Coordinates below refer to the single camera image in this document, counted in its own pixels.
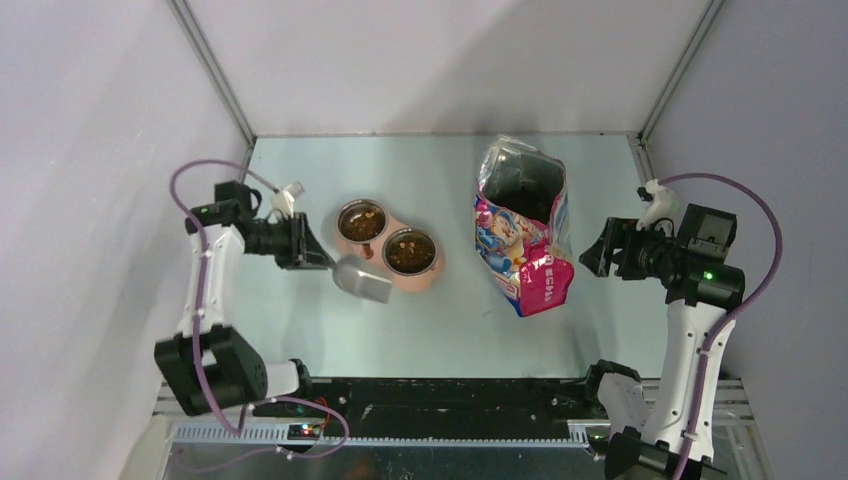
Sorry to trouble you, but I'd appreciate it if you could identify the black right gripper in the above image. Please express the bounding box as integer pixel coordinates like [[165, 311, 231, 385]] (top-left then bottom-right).
[[579, 216, 684, 280]]

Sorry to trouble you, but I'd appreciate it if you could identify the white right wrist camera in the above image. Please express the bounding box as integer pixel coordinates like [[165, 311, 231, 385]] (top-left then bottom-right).
[[636, 179, 679, 230]]

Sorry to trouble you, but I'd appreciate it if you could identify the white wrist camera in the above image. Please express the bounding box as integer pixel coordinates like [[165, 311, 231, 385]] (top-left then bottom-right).
[[271, 181, 305, 219], [636, 179, 679, 230]]

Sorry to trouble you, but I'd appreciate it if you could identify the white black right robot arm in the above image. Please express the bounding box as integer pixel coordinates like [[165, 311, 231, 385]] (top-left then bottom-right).
[[579, 204, 745, 479]]

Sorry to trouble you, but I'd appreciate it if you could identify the steel bowl near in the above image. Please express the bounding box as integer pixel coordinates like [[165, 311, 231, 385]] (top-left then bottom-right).
[[382, 227, 438, 276]]

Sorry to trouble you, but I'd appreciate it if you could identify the steel bowl far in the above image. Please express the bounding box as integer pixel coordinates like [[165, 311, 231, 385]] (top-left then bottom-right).
[[336, 199, 388, 244]]

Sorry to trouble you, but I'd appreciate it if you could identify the colourful cat food bag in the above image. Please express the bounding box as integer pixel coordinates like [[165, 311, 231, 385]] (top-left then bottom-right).
[[474, 135, 575, 317]]

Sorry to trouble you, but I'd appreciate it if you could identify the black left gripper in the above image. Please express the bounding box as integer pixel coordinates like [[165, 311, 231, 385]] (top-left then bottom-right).
[[243, 212, 335, 272]]

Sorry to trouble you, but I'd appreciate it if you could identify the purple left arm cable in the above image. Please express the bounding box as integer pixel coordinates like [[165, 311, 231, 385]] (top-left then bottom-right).
[[168, 159, 350, 460]]

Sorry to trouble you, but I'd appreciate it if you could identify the controller board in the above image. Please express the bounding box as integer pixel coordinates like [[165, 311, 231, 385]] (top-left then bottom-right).
[[286, 424, 323, 442], [586, 430, 610, 461]]

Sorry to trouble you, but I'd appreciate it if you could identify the metal food scoop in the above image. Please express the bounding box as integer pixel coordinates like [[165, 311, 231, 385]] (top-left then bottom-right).
[[331, 254, 393, 304]]

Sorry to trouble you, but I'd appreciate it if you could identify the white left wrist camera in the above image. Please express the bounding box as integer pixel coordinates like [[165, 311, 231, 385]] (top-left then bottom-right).
[[271, 181, 305, 219]]

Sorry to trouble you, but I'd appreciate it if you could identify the pink double pet bowl stand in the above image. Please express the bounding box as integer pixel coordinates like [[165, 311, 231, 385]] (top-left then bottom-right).
[[335, 199, 445, 293]]

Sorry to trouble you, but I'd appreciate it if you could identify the steel bowl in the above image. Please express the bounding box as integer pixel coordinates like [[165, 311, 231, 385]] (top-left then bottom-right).
[[336, 199, 388, 244], [382, 227, 438, 276]]

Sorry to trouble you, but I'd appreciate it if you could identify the brown pet food kibble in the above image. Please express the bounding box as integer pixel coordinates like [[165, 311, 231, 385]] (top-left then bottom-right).
[[339, 206, 386, 242]]

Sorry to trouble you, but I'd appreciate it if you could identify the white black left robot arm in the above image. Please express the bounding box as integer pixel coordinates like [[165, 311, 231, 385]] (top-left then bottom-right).
[[154, 181, 334, 417]]

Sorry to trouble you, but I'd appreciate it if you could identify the right controller board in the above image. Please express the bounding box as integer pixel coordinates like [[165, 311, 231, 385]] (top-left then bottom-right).
[[586, 430, 610, 461]]

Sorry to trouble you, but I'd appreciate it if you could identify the kibble in near bowl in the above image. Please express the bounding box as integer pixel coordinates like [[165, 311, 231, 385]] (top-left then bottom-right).
[[386, 234, 436, 275]]

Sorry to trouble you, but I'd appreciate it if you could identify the left controller board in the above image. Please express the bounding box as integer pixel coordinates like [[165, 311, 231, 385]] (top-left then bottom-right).
[[286, 424, 323, 442]]

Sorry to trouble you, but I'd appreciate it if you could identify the aluminium frame rail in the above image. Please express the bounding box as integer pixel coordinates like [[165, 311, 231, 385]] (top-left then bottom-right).
[[153, 377, 757, 446]]

